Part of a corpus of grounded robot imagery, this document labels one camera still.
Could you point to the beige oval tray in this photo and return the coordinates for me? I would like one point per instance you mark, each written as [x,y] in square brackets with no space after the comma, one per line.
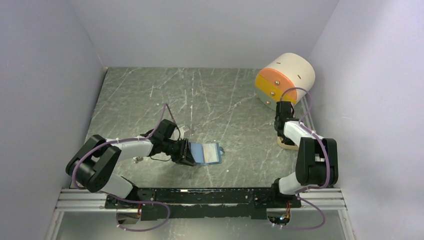
[286,143]

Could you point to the blue card holder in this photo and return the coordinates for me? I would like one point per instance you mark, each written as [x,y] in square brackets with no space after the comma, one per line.
[206,153]

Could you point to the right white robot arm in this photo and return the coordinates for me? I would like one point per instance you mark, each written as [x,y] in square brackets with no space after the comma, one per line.
[317,157]

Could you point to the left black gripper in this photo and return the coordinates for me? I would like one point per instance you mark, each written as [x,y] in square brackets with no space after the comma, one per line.
[184,156]

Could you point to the aluminium rail frame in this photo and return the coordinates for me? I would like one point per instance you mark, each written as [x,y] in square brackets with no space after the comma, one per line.
[82,200]

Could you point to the beige cylindrical drawer box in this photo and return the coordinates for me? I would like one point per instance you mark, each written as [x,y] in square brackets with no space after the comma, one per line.
[287,71]

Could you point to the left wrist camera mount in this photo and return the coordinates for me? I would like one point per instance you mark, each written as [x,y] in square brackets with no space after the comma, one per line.
[184,131]

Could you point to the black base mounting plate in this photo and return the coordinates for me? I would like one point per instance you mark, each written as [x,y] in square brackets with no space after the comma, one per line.
[190,203]

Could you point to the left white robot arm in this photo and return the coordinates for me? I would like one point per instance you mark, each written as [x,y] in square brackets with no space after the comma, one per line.
[94,163]

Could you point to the small white plastic piece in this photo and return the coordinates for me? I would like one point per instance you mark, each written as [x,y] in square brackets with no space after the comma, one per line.
[137,159]

